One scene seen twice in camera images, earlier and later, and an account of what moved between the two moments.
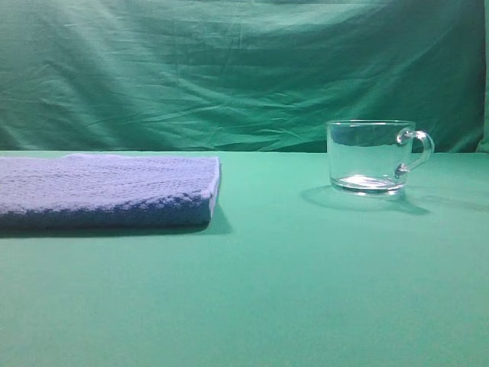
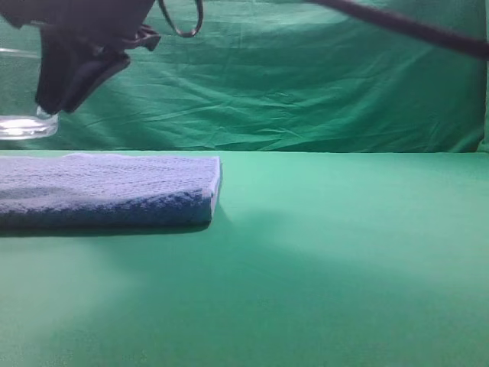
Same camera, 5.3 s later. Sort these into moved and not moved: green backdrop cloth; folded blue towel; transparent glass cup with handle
Moved: transparent glass cup with handle
Not moved: folded blue towel; green backdrop cloth
